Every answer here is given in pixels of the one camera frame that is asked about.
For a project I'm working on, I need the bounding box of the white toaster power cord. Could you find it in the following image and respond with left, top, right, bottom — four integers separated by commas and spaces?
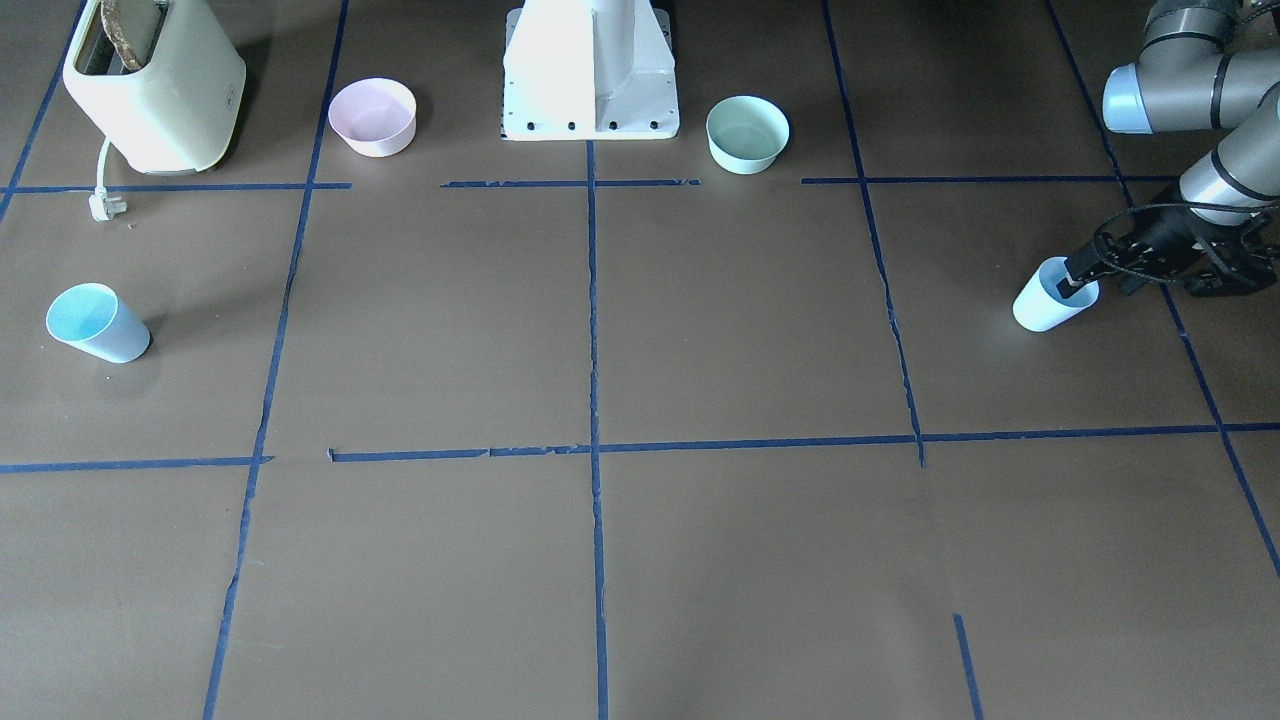
88, 137, 128, 223

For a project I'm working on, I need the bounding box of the cream toaster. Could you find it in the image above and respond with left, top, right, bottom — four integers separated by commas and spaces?
61, 1, 247, 176

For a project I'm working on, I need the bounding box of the toast slice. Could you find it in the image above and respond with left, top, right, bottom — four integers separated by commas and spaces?
99, 0, 168, 73

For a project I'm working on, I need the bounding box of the light blue cup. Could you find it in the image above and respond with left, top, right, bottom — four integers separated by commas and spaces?
1012, 256, 1101, 332
45, 282, 152, 364

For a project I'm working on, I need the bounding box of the green bowl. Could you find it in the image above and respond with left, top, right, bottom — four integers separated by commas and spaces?
705, 95, 791, 176

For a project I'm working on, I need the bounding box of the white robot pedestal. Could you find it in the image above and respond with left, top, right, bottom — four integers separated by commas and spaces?
500, 1, 681, 142

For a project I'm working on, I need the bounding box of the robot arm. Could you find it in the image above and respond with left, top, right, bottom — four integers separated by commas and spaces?
1056, 1, 1279, 299

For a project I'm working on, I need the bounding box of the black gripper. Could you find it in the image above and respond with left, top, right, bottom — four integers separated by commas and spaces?
1056, 204, 1277, 299

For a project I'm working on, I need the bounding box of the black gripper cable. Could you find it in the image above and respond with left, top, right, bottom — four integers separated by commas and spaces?
1092, 199, 1280, 286

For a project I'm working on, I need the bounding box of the pink bowl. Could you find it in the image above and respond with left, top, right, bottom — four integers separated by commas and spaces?
326, 77, 419, 158

